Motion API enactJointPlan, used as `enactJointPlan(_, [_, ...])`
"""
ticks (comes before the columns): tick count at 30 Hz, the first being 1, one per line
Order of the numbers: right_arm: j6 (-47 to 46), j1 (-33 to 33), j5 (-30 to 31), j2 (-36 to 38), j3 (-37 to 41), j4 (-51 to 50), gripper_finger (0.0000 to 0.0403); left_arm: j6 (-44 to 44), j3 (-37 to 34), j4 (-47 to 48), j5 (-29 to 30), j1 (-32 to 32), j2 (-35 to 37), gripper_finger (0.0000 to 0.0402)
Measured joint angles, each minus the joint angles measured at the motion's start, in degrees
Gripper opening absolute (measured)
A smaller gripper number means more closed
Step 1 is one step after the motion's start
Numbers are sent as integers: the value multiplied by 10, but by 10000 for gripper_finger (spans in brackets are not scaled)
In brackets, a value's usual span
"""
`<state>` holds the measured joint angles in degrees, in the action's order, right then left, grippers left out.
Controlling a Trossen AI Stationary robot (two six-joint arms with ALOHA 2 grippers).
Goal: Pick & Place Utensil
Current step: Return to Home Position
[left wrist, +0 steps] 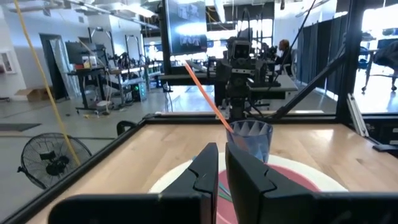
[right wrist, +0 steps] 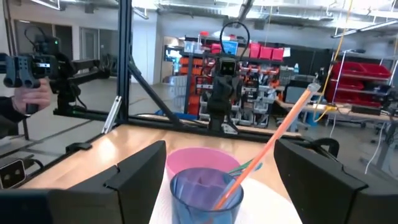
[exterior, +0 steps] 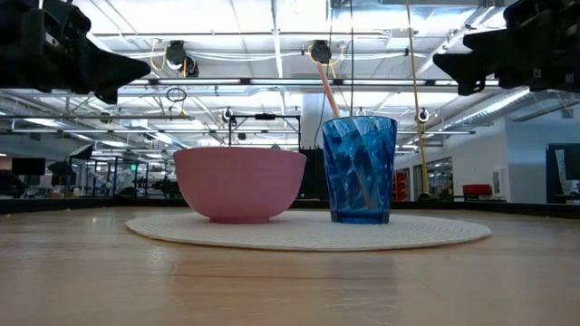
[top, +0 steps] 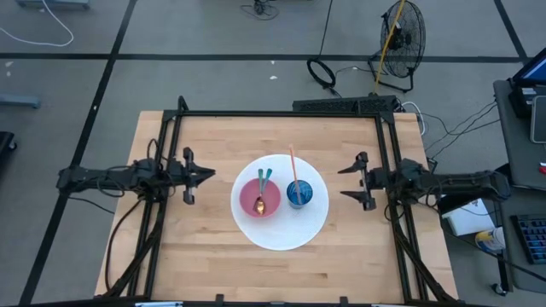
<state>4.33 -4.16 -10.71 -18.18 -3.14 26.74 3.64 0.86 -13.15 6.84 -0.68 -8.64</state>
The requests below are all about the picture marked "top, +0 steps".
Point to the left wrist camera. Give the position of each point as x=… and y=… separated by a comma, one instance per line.
x=145, y=166

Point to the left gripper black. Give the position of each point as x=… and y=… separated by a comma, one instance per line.
x=177, y=172

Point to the black floor fan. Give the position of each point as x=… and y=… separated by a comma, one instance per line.
x=403, y=42

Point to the white box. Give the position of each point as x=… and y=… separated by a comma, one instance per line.
x=467, y=217

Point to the grey tablet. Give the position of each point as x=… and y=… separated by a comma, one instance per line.
x=539, y=119

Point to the black laptop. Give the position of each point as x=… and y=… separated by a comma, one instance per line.
x=531, y=81

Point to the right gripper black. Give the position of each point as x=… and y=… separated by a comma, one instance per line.
x=377, y=179

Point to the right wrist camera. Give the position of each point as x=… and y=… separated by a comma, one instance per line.
x=410, y=168

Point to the pink plastic bowl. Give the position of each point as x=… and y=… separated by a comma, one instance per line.
x=273, y=200

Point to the grey side desk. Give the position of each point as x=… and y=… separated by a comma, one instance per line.
x=516, y=140

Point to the orange drinking straw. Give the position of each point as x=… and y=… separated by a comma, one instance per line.
x=293, y=166

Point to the long black equipment box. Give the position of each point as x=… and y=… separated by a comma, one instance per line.
x=345, y=104

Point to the black chair base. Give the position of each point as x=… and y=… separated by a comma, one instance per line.
x=260, y=8

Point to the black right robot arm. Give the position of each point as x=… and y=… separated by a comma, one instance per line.
x=460, y=183

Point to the black metal table frame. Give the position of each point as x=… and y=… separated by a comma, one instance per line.
x=277, y=113

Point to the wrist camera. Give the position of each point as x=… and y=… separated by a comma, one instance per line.
x=145, y=166
x=410, y=168

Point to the blue faceted plastic cup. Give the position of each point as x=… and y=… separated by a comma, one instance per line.
x=303, y=192

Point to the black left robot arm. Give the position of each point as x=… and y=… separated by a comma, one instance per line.
x=94, y=177

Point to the white round plate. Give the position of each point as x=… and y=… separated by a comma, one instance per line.
x=279, y=230

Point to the white bottle yellow label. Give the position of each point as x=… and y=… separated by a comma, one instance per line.
x=490, y=239

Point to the black keyboard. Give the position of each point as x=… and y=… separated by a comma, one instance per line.
x=531, y=239

